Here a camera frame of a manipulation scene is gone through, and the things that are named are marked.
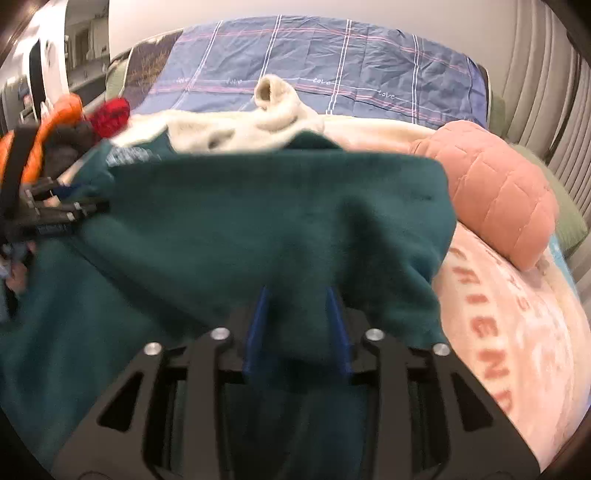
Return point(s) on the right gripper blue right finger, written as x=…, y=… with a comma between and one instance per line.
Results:
x=338, y=329

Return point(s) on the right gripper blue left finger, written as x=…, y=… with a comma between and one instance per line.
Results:
x=254, y=336

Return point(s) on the dark green fleece sweater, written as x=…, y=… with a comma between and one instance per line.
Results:
x=187, y=239

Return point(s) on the cream fluffy fleece garment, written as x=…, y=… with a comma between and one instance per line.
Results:
x=280, y=118

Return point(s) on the black garment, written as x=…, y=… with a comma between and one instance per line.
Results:
x=64, y=146

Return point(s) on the orange puffer jacket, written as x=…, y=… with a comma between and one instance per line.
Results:
x=41, y=138

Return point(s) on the red knitted garment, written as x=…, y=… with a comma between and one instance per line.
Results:
x=110, y=118

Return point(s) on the pink lettered fleece blanket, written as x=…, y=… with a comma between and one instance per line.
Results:
x=524, y=333

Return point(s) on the dark patterned pillow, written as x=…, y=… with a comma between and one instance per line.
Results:
x=144, y=64

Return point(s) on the pink quilted pillow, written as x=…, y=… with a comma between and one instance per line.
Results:
x=497, y=193

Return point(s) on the green pillow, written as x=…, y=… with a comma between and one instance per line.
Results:
x=571, y=228

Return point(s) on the blue plaid quilt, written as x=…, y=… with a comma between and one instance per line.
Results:
x=337, y=66

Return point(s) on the grey window curtain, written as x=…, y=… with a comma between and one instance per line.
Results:
x=547, y=98

